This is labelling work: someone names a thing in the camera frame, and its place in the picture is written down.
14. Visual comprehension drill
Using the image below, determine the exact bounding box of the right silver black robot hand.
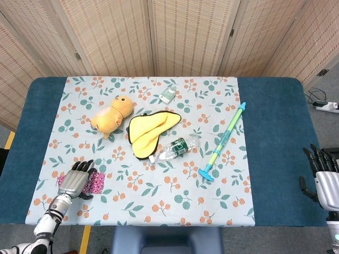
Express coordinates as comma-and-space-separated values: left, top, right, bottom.
299, 144, 339, 211

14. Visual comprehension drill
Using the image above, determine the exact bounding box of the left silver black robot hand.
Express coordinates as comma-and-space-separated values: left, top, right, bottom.
57, 160, 98, 201

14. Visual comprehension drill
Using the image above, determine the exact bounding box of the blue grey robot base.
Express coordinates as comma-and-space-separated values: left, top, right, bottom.
111, 226, 224, 254

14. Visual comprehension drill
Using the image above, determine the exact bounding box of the black equipment box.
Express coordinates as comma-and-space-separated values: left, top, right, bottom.
0, 148, 8, 177

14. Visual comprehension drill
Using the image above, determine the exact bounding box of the floral printed tablecloth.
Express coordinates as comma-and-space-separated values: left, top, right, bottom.
25, 76, 256, 228

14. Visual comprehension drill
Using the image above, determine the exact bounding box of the yellow plush duck toy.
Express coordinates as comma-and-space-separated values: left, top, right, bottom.
91, 96, 134, 140

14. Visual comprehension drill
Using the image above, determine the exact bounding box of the dark blue table cover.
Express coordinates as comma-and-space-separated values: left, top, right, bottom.
0, 76, 328, 228

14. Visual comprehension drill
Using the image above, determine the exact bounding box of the white power strip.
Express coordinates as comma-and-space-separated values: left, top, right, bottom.
312, 101, 339, 114

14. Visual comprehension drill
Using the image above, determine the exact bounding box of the yellow cloth with black trim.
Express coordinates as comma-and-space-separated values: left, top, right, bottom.
128, 111, 182, 160

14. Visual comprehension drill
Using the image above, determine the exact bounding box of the clear plastic bottle green label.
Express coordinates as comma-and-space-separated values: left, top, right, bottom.
148, 133, 201, 164

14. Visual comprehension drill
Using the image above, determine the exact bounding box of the green blue water squirter toy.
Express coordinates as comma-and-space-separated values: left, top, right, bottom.
198, 102, 247, 182

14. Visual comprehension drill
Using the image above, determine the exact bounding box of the small green white box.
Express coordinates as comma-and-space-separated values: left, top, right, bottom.
160, 85, 177, 104

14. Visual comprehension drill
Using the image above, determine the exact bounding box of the woven bamboo folding screen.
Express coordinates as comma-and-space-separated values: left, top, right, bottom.
0, 0, 339, 132

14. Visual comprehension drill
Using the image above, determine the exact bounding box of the black cable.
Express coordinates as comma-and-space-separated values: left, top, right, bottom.
304, 88, 328, 104

